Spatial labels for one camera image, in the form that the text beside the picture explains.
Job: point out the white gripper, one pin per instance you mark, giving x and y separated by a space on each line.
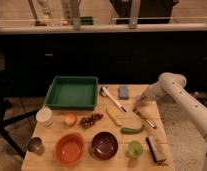
147 95

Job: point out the grey blue towel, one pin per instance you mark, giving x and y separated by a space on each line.
139 99

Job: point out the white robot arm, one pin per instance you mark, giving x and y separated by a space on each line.
174 85

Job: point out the metal cup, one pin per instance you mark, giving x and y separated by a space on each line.
36 146

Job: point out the blue sponge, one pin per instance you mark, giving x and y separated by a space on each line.
123 92

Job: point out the green chili pepper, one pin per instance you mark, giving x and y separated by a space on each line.
131 131

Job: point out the wooden table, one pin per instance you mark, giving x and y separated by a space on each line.
120 162

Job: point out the green apple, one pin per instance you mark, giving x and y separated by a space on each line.
134 150

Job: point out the black wooden brush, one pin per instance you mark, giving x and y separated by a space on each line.
156 149

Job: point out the dark purple bowl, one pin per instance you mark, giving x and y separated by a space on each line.
104 146

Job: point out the bunch of dark grapes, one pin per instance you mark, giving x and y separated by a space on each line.
89 121

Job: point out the red yellow apple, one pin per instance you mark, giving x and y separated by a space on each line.
70 119

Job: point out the green plastic tray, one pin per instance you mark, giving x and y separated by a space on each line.
72 93

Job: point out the orange bowl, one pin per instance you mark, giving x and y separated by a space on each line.
68 150

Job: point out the white lidded jar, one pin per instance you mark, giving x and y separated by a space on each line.
45 117

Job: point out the white handled spatula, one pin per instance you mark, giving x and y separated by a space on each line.
105 92

